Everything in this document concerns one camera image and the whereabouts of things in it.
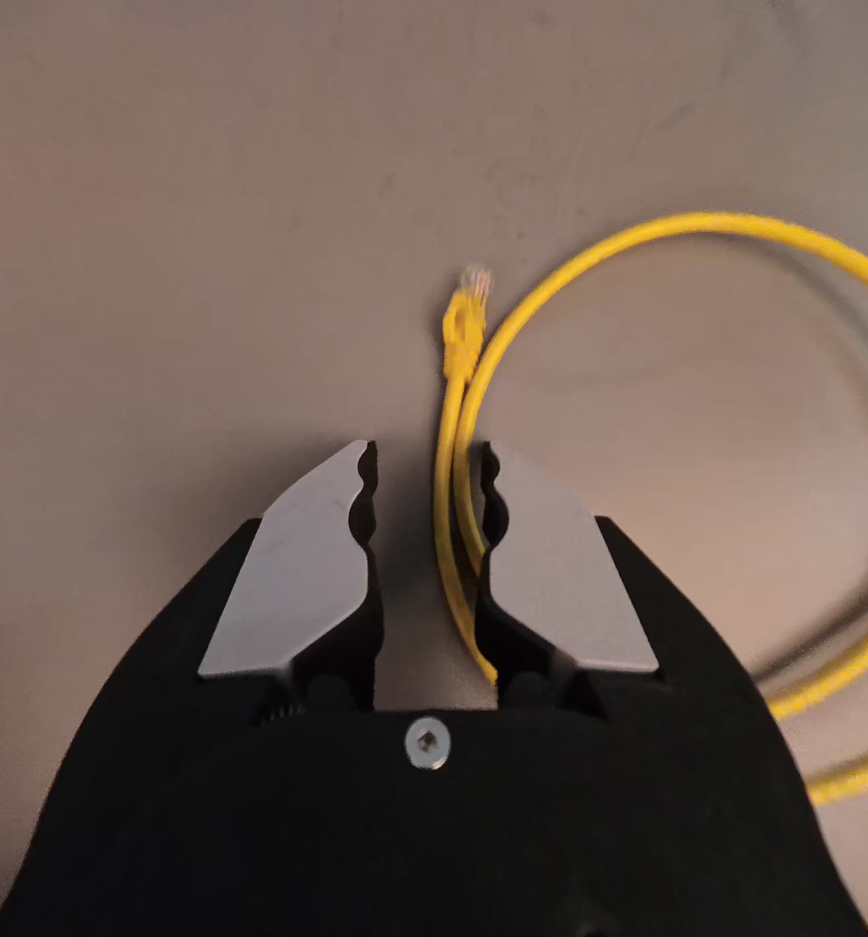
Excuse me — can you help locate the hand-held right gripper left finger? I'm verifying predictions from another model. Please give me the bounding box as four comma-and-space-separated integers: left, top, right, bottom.
197, 439, 385, 711

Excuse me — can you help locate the yellow ethernet cable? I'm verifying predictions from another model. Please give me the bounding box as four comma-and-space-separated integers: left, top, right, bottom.
434, 212, 868, 806

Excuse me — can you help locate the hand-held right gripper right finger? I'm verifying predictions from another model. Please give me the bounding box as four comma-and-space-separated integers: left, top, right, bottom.
473, 441, 661, 710

